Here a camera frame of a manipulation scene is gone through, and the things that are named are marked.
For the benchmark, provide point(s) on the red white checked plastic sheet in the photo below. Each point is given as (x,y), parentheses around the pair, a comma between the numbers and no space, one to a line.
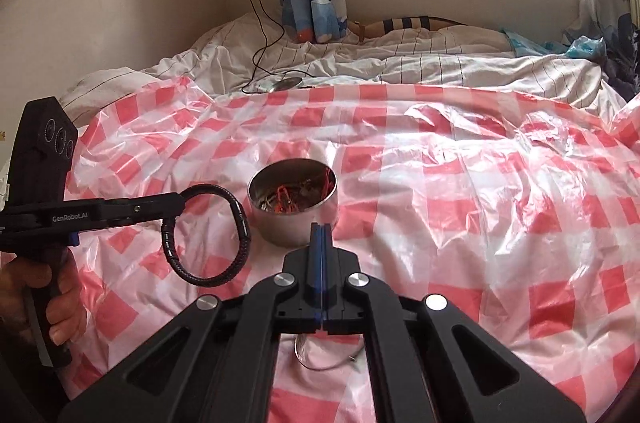
(450,228)

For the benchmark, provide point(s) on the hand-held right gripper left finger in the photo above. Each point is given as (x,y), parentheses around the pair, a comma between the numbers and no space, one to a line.
(240,338)

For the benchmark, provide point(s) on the person's left hand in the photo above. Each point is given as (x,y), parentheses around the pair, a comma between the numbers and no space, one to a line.
(67,318)

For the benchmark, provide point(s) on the white striped duvet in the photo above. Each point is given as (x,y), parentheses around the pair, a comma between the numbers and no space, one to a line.
(400,68)

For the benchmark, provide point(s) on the black jacket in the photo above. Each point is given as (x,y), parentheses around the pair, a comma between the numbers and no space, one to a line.
(625,73)

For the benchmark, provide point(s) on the light blue patterned cloth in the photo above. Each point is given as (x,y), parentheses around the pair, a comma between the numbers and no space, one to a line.
(530,43)

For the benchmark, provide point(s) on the blue plastic bag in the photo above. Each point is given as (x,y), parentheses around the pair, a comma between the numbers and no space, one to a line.
(585,48)

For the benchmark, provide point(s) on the round grey charging pad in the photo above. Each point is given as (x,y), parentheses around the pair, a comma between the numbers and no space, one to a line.
(286,84)

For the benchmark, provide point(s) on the striped cushion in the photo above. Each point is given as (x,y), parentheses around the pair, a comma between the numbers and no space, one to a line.
(410,25)

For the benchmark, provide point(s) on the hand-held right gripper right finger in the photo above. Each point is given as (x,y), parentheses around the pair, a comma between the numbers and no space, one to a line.
(400,338)

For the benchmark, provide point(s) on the round metal tin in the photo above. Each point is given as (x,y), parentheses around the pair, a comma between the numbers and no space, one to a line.
(280,228)

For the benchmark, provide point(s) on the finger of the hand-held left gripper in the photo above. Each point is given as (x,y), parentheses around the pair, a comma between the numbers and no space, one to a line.
(145,208)

